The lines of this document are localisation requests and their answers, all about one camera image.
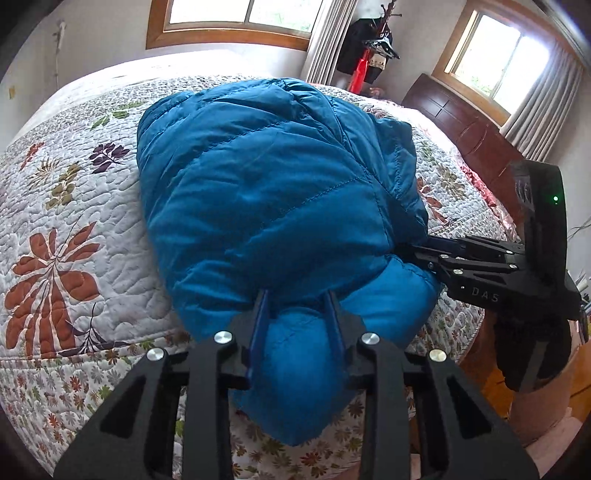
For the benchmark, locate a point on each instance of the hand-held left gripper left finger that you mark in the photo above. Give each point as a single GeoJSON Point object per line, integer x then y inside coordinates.
{"type": "Point", "coordinates": [258, 327]}

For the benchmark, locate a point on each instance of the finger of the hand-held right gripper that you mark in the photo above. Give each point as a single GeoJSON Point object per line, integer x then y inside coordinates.
{"type": "Point", "coordinates": [485, 249]}
{"type": "Point", "coordinates": [443, 265]}

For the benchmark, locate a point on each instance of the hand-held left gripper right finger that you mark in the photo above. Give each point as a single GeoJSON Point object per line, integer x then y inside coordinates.
{"type": "Point", "coordinates": [332, 323]}

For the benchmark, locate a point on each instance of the blue puffer jacket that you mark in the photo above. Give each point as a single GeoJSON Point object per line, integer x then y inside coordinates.
{"type": "Point", "coordinates": [258, 184]}

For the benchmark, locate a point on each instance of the person's right forearm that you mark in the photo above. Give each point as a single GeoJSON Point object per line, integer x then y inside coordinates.
{"type": "Point", "coordinates": [554, 410]}

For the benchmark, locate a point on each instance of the person's right hand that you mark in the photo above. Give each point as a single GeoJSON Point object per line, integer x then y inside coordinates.
{"type": "Point", "coordinates": [508, 350]}

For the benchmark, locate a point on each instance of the pink patterned pillow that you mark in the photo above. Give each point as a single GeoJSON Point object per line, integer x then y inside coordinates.
{"type": "Point", "coordinates": [485, 194]}

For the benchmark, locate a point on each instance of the dark wooden headboard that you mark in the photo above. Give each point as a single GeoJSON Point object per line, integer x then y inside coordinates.
{"type": "Point", "coordinates": [461, 124]}

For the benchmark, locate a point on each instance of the grey pleated curtain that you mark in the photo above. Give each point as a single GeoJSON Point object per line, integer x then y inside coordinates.
{"type": "Point", "coordinates": [549, 106]}
{"type": "Point", "coordinates": [328, 41]}

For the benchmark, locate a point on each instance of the red hanging garment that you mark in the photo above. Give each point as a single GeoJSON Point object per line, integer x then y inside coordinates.
{"type": "Point", "coordinates": [360, 74]}

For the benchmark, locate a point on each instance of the floral quilted bedspread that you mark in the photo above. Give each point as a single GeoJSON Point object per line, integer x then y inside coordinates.
{"type": "Point", "coordinates": [69, 207]}

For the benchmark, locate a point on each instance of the black hanging garment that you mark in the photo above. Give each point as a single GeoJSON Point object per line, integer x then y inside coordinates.
{"type": "Point", "coordinates": [355, 41]}

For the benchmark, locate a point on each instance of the wooden coat rack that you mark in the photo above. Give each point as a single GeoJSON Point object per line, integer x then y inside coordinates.
{"type": "Point", "coordinates": [388, 11]}

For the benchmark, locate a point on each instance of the small wooden frame window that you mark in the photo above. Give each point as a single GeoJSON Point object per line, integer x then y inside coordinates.
{"type": "Point", "coordinates": [498, 50]}

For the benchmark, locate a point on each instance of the large wooden frame window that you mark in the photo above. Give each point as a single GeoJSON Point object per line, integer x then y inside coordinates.
{"type": "Point", "coordinates": [231, 18]}

